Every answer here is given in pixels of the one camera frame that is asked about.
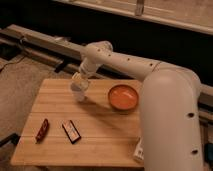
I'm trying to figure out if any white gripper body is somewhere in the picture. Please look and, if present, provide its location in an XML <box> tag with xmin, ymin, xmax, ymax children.
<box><xmin>79</xmin><ymin>59</ymin><xmax>97</xmax><ymax>79</ymax></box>

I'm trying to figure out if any white sponge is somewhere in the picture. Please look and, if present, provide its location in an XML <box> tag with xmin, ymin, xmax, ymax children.
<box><xmin>72</xmin><ymin>72</ymin><xmax>89</xmax><ymax>86</ymax></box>

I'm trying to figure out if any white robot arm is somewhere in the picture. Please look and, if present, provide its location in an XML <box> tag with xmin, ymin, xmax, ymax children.
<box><xmin>80</xmin><ymin>41</ymin><xmax>204</xmax><ymax>171</ymax></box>

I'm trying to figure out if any orange bowl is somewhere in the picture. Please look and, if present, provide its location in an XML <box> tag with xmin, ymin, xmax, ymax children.
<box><xmin>108</xmin><ymin>84</ymin><xmax>139</xmax><ymax>110</ymax></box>

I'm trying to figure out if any black and white box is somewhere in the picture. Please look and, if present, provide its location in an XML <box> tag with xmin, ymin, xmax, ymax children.
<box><xmin>62</xmin><ymin>120</ymin><xmax>81</xmax><ymax>144</ymax></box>

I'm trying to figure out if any wooden table board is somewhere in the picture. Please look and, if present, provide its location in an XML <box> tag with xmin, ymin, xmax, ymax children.
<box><xmin>11</xmin><ymin>79</ymin><xmax>143</xmax><ymax>168</ymax></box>

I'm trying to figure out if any white plastic bottle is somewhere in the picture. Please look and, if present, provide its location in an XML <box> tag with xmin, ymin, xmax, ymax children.
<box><xmin>133</xmin><ymin>139</ymin><xmax>144</xmax><ymax>162</ymax></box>

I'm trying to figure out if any black table leg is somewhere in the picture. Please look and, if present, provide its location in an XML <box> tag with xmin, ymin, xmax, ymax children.
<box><xmin>0</xmin><ymin>133</ymin><xmax>20</xmax><ymax>147</ymax></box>

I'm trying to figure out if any grey metal rail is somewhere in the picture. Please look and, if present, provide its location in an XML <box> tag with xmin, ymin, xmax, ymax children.
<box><xmin>0</xmin><ymin>24</ymin><xmax>213</xmax><ymax>118</ymax></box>

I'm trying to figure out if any black cable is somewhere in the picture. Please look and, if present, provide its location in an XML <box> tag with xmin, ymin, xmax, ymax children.
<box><xmin>0</xmin><ymin>54</ymin><xmax>26</xmax><ymax>73</ymax></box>

